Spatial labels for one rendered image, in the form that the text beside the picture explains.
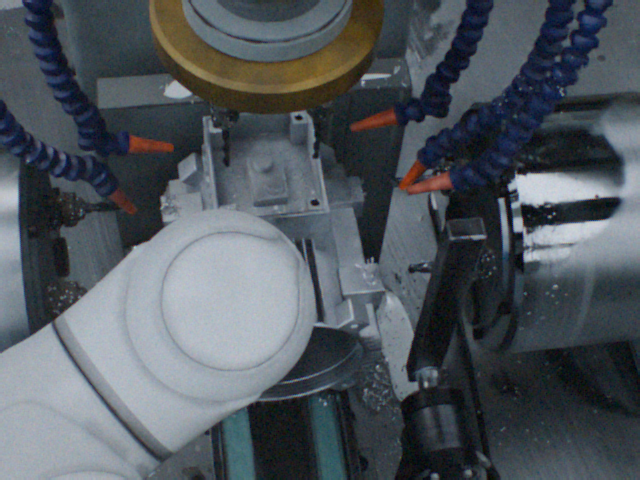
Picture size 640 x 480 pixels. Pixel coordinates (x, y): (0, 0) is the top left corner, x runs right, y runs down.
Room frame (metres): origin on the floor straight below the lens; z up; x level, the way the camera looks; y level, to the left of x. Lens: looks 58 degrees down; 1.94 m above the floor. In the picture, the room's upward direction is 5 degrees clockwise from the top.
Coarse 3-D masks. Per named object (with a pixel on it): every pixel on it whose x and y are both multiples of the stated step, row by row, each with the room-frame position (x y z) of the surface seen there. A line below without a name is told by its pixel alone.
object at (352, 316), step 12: (324, 144) 0.66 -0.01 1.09; (192, 156) 0.63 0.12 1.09; (324, 156) 0.64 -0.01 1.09; (180, 168) 0.62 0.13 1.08; (192, 168) 0.61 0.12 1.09; (324, 168) 0.64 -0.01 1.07; (180, 180) 0.61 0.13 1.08; (192, 180) 0.61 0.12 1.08; (204, 180) 0.61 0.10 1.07; (348, 300) 0.48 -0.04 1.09; (336, 312) 0.47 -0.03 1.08; (348, 312) 0.47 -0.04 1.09; (360, 312) 0.47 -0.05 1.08; (348, 324) 0.46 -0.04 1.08; (360, 324) 0.46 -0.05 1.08; (348, 384) 0.46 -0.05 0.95
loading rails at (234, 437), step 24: (312, 408) 0.45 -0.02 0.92; (336, 408) 0.45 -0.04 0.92; (216, 432) 0.41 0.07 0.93; (240, 432) 0.42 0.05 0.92; (312, 432) 0.43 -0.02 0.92; (336, 432) 0.43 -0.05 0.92; (216, 456) 0.39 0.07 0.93; (240, 456) 0.39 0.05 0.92; (312, 456) 0.41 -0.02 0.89; (336, 456) 0.40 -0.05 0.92; (360, 456) 0.44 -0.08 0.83
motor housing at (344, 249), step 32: (192, 192) 0.60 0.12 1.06; (352, 224) 0.58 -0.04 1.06; (320, 256) 0.53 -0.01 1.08; (352, 256) 0.54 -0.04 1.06; (320, 288) 0.49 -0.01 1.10; (320, 320) 0.46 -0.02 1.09; (320, 352) 0.50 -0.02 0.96; (352, 352) 0.48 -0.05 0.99; (288, 384) 0.46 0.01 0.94; (320, 384) 0.46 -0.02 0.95
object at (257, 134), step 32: (256, 128) 0.64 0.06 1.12; (288, 128) 0.65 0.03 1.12; (256, 160) 0.59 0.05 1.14; (288, 160) 0.61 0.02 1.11; (320, 160) 0.59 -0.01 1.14; (224, 192) 0.57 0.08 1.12; (256, 192) 0.56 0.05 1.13; (288, 192) 0.58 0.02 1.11; (320, 192) 0.56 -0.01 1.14; (288, 224) 0.53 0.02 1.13; (320, 224) 0.54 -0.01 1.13
